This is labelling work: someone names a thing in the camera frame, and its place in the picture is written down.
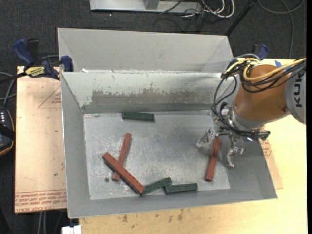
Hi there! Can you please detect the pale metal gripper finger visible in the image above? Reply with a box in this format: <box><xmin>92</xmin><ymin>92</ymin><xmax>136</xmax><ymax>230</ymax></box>
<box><xmin>196</xmin><ymin>127</ymin><xmax>218</xmax><ymax>149</ymax></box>
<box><xmin>225</xmin><ymin>134</ymin><xmax>245</xmax><ymax>168</ymax></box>

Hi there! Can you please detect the red-brown flat block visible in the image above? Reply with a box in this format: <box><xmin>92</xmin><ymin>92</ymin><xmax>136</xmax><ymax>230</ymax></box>
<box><xmin>102</xmin><ymin>152</ymin><xmax>146</xmax><ymax>195</ymax></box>
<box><xmin>204</xmin><ymin>138</ymin><xmax>222</xmax><ymax>182</ymax></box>
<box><xmin>112</xmin><ymin>132</ymin><xmax>133</xmax><ymax>182</ymax></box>

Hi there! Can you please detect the grey metal bin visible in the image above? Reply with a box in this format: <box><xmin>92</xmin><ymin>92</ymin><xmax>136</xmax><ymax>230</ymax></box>
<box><xmin>57</xmin><ymin>27</ymin><xmax>278</xmax><ymax>219</ymax></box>

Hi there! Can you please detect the dark green flat block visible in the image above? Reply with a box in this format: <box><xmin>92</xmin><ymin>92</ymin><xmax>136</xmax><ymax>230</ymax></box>
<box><xmin>121</xmin><ymin>111</ymin><xmax>155</xmax><ymax>122</ymax></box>
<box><xmin>140</xmin><ymin>177</ymin><xmax>173</xmax><ymax>196</ymax></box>
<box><xmin>163</xmin><ymin>183</ymin><xmax>199</xmax><ymax>195</ymax></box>

